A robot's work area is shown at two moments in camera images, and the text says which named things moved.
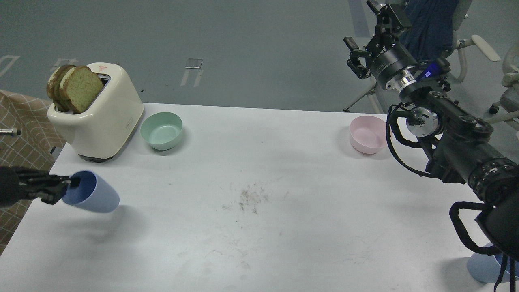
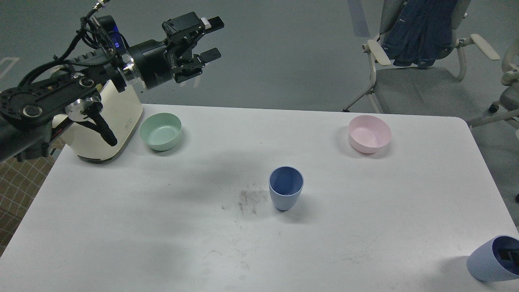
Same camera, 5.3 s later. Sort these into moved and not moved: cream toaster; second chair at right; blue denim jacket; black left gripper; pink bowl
Moved: black left gripper
Not moved: cream toaster; second chair at right; blue denim jacket; pink bowl
